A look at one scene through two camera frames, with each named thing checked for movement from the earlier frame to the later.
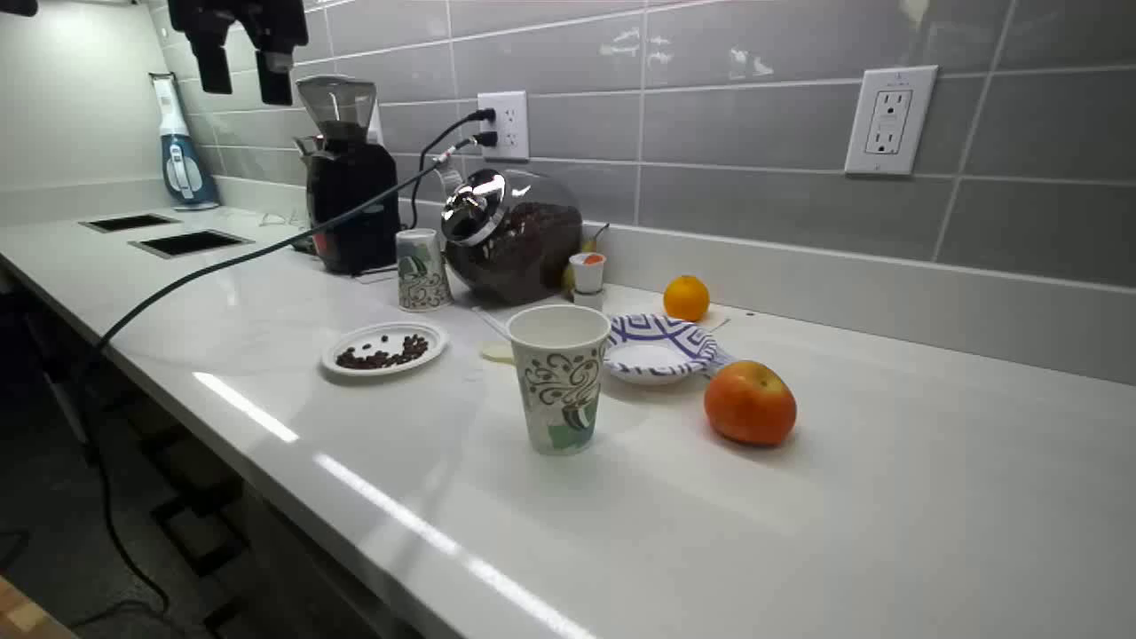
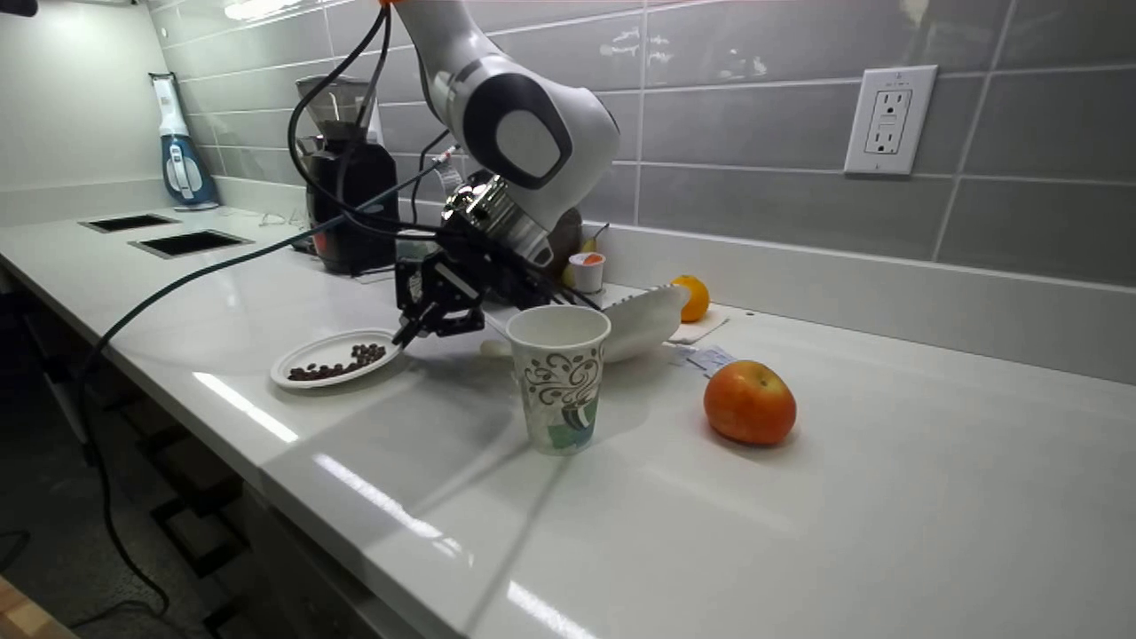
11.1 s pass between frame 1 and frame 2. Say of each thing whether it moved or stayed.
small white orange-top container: stayed
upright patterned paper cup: stayed
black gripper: moved
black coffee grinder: stayed
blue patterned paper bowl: moved
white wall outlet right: stayed
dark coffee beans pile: moved
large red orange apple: stayed
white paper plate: moved
